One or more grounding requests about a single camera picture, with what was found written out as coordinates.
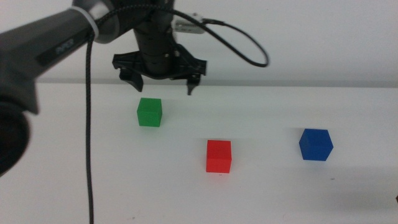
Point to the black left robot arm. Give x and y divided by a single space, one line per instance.
31 53

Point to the blue cube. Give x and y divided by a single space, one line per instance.
316 145

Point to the grey table edge rail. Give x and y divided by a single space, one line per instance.
248 83

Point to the green cube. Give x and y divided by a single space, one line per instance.
149 112

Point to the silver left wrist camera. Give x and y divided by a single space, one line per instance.
189 26

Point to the red cube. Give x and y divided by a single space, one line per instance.
219 157

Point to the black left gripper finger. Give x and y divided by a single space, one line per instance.
133 81
192 82

